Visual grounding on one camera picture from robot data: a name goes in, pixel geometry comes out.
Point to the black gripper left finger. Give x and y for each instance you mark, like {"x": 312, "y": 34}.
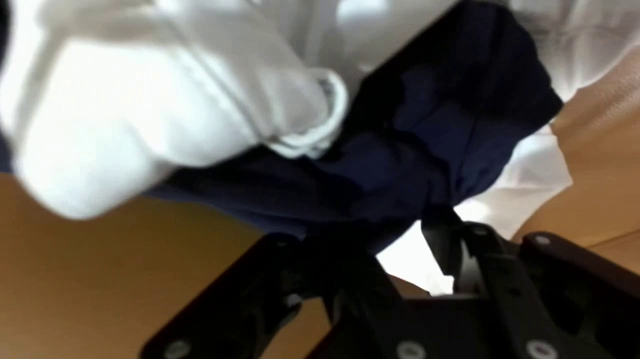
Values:
{"x": 240, "y": 312}

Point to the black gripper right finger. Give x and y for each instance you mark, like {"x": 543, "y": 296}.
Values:
{"x": 553, "y": 298}

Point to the navy blue cloth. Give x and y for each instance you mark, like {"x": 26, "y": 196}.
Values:
{"x": 430, "y": 128}

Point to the white shirt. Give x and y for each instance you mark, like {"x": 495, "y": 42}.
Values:
{"x": 104, "y": 100}

